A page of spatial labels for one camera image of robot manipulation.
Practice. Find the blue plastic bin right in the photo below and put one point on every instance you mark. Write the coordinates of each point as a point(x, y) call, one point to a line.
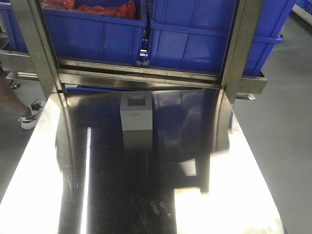
point(193, 34)

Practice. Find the person's lower leg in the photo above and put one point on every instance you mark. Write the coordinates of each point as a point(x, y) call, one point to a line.
point(8, 97)

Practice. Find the gray square base block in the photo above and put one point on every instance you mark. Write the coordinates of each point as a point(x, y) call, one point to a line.
point(136, 111)

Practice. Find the blue bin with red contents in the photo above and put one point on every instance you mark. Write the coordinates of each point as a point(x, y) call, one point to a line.
point(84, 35)

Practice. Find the stainless steel shelf frame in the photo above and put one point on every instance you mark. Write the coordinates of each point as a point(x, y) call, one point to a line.
point(41, 62)

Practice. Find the blue bin far left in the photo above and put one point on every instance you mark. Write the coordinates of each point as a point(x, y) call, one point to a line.
point(12, 28)

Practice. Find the white sneaker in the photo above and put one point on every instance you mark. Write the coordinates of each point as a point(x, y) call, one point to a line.
point(30, 122)

